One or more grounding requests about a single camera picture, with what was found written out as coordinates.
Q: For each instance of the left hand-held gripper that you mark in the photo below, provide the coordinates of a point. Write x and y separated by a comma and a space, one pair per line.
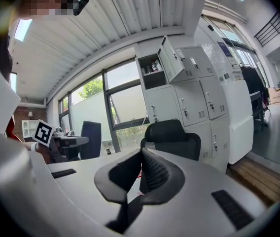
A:
42, 133

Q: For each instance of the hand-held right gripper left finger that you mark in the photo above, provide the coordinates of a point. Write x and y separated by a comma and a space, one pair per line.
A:
80, 194

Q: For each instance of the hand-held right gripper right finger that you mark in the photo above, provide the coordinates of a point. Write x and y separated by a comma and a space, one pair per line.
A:
199, 206

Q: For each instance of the grey-blue cloth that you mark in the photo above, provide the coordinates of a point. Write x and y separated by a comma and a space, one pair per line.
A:
94, 130

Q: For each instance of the black office chair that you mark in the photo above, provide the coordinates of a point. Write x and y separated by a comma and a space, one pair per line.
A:
191, 144

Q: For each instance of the person's left forearm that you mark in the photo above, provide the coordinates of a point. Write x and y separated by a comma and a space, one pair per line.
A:
40, 154

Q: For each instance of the dark metal thermos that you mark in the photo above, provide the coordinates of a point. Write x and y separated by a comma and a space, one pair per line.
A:
108, 151

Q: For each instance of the white wrist band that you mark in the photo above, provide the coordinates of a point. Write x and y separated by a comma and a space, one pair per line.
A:
34, 147

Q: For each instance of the white arched shelf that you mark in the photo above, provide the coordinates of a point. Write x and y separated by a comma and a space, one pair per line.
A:
30, 128

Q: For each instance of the black framed window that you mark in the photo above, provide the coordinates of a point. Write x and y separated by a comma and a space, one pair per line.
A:
122, 102

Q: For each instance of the person's black red shirt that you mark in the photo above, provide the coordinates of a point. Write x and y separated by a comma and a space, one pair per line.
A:
13, 130

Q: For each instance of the wooden slat platform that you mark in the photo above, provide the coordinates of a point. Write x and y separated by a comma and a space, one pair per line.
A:
258, 179

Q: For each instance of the black chair headrest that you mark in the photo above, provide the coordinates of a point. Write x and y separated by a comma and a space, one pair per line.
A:
164, 130

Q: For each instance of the tall white box unit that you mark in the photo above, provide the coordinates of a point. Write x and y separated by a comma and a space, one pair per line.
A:
238, 122

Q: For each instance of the small dark jar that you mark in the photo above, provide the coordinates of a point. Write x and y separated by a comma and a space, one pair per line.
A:
143, 70

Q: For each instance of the grey metal locker cabinet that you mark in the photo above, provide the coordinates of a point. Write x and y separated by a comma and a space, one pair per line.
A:
194, 102

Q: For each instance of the white plastic bottle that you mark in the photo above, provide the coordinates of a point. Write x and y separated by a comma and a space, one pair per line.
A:
159, 65

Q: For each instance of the grey locker door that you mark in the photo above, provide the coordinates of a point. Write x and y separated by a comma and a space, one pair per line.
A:
173, 58

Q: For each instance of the small clear bottle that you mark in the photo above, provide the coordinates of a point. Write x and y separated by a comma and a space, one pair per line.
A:
225, 76

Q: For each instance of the black balcony railing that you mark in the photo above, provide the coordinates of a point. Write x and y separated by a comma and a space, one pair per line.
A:
270, 28

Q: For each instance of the black head-mounted camera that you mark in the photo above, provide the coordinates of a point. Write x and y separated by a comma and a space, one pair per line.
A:
80, 2

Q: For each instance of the blue wall poster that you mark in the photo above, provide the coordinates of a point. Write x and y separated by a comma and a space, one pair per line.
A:
222, 49

